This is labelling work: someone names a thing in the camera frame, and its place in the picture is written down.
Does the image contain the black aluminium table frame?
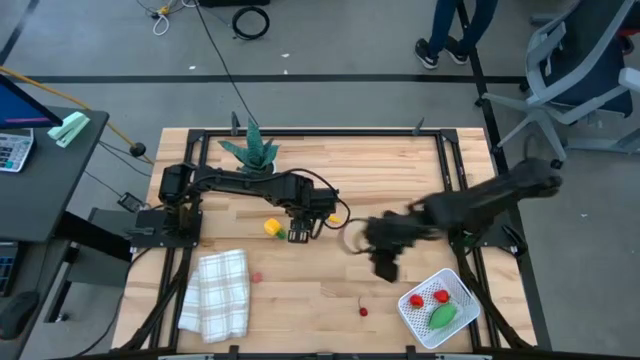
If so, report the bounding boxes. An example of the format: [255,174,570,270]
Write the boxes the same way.
[112,117,551,360]

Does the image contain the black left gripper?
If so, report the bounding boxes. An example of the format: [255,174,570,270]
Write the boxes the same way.
[286,184,341,245]

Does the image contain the black desk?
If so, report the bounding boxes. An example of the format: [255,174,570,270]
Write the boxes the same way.
[0,105,110,244]

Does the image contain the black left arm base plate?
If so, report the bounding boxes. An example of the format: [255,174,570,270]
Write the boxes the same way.
[133,208,204,250]

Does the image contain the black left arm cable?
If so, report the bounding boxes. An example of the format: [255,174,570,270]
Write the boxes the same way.
[294,167,354,240]

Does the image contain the red chair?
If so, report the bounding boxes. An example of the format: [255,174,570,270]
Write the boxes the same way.
[617,27,640,56]

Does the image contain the grey navy office chair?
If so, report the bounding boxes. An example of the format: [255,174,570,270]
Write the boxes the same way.
[474,0,640,161]

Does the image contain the small black device box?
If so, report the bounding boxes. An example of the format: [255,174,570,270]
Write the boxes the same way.
[117,192,146,214]

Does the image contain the white perforated plastic basket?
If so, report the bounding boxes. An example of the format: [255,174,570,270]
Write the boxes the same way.
[397,267,482,350]

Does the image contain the black computer mouse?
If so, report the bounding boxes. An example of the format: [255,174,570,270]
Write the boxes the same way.
[0,290,40,341]

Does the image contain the yellow toy pepper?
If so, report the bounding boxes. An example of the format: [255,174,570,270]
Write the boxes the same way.
[263,217,288,241]

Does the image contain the green artificial succulent plant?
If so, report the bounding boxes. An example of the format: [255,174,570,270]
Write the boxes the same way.
[218,118,280,176]

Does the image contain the long black floor cable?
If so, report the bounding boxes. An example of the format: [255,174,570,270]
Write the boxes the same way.
[193,0,260,126]

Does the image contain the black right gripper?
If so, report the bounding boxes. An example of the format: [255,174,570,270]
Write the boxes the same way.
[362,209,442,284]

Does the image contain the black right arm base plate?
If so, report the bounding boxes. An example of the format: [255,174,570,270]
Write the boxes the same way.
[469,219,527,257]

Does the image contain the yellow cable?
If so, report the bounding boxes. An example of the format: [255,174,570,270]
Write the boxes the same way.
[0,65,151,164]

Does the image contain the grey desk calculator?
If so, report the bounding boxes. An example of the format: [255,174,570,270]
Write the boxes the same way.
[0,128,35,174]

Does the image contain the person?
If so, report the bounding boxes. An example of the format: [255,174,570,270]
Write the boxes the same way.
[427,0,500,56]

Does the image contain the white checked cloth towel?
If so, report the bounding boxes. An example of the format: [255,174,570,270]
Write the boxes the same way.
[178,248,251,345]

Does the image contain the black desk base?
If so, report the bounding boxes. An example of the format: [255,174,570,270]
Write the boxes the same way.
[44,208,134,324]

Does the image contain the green toy vegetable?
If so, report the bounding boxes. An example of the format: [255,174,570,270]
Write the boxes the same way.
[428,302,459,331]

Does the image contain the computer monitor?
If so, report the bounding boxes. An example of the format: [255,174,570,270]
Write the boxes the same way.
[0,74,64,130]

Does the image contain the black coiled cable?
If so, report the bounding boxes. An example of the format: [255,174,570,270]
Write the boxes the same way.
[231,5,271,41]

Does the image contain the mint green stapler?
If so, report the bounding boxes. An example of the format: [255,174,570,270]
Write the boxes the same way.
[47,111,91,149]

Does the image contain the person's black shoe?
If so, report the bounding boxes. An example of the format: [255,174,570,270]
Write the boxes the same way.
[443,35,470,66]
[413,38,440,70]

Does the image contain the black cable under table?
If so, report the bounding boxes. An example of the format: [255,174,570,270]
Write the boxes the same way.
[74,247,151,359]

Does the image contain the black keyboard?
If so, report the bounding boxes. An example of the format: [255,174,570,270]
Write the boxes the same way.
[0,242,19,296]

